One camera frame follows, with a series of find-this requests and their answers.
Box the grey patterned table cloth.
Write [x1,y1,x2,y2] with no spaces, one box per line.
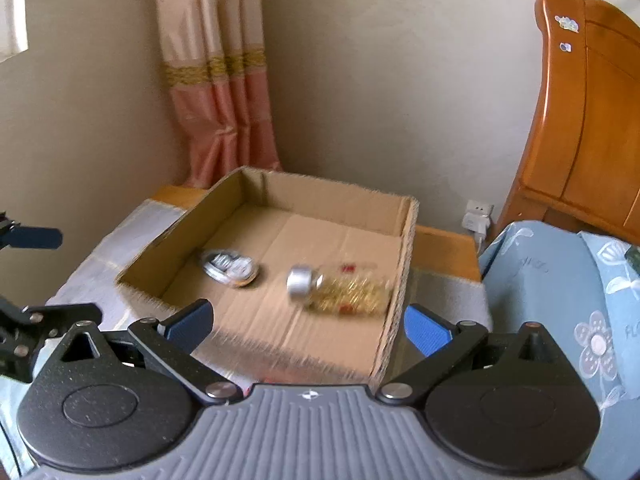
[1,200,492,479]

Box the small round silver tin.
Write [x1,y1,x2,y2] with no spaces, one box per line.
[200,249,259,288]

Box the glass jar with gold clips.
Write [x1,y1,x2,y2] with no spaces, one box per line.
[286,262,393,316]

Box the open cardboard box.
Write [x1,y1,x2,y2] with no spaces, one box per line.
[117,168,419,386]

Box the light blue floral pillow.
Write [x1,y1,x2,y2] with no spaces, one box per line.
[480,221,639,479]

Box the orange wooden headboard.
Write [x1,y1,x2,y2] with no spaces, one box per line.
[494,0,639,244]

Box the pink and beige curtain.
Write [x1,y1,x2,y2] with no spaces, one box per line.
[156,0,281,188]

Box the white wall socket with plug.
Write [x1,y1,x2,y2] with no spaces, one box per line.
[461,200,494,254]

